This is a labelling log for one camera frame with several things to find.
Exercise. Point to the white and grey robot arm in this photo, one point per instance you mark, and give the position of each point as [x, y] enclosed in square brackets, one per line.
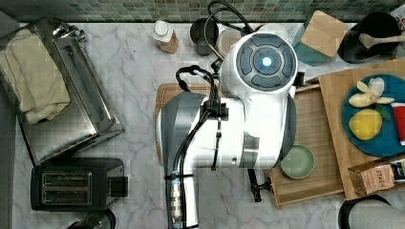
[246, 120]

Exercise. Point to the dark grey cup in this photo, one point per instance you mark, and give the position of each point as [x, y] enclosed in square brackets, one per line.
[200, 32]

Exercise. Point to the clear bottle with white cap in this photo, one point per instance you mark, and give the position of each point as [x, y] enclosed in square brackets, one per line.
[165, 37]

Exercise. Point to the light green bowl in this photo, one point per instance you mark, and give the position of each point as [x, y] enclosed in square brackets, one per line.
[299, 162]

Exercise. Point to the stainless steel bread box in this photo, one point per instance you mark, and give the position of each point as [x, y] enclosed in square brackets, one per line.
[88, 119]

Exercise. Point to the wooden cabinet top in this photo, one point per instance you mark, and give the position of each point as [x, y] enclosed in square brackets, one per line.
[334, 89]

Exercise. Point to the teal canister with wooden lid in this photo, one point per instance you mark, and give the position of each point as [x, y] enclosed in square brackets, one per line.
[319, 39]

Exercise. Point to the glass jar with black lid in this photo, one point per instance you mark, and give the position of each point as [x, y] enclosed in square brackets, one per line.
[96, 220]

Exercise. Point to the black two-slot toaster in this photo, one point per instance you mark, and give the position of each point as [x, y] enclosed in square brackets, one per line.
[78, 184]

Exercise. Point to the black pot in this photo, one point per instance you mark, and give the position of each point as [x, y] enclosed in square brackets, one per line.
[360, 41]

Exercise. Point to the yellow lemon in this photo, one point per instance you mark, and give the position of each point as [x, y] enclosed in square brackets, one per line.
[366, 124]

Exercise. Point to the cream folded towel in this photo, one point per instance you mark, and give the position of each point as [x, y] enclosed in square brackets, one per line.
[37, 82]

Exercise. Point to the peeled banana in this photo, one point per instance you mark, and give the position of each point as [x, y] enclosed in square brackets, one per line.
[369, 94]

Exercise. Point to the wooden spoon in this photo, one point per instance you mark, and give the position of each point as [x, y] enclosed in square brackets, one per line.
[369, 41]

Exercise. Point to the brown Stash tea box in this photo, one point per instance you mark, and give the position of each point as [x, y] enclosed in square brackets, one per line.
[376, 176]

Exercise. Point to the blue plate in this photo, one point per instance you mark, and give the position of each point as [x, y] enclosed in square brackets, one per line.
[386, 143]

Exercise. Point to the black rimmed grey bowl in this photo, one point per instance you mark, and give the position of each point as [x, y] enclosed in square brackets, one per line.
[372, 212]

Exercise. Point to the red cup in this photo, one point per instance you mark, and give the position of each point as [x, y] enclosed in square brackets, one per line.
[399, 119]

